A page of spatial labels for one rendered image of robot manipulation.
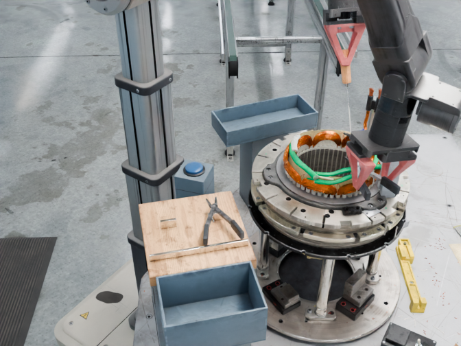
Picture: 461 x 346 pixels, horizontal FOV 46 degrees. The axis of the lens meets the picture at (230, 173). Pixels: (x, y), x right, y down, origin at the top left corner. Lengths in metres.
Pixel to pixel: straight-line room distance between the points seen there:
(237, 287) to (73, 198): 1.96
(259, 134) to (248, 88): 2.43
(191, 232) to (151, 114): 0.39
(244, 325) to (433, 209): 0.83
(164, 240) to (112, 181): 1.95
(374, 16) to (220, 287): 0.53
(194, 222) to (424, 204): 0.78
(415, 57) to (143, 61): 0.64
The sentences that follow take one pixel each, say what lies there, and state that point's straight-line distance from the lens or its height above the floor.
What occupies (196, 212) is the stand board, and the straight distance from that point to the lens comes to 1.06.
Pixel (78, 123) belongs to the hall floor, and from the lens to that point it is 3.48.
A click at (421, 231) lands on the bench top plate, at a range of 1.52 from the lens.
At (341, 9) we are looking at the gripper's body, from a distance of 0.96.
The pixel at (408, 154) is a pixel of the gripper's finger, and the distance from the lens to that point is 0.95.
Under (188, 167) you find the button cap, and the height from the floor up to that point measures 1.04.
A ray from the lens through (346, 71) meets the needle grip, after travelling 1.01.
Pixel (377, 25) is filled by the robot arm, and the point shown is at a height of 1.48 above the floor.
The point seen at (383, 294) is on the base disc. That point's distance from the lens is 1.31.
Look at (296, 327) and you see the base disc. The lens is 1.21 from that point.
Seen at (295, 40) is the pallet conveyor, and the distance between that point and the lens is 2.77.
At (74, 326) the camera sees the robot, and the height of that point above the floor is 0.26.
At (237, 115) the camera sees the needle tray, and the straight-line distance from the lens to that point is 1.41.
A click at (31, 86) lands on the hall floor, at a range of 4.02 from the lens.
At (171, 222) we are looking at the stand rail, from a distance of 1.02.
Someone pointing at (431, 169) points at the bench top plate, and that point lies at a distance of 1.76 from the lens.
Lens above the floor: 1.76
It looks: 37 degrees down
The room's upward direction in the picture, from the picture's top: straight up
